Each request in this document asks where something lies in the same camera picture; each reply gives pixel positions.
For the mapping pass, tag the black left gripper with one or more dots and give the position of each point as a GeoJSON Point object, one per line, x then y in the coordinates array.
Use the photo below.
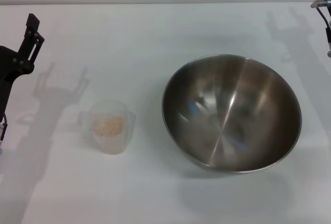
{"type": "Point", "coordinates": [7, 63]}

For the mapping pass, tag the white rice grains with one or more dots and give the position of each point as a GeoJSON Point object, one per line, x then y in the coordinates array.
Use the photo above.
{"type": "Point", "coordinates": [108, 126]}

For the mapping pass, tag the clear plastic measuring cup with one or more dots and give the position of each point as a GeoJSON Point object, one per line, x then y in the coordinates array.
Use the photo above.
{"type": "Point", "coordinates": [108, 143]}

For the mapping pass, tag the stainless steel mixing bowl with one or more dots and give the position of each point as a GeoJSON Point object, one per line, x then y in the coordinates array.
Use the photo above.
{"type": "Point", "coordinates": [232, 115]}

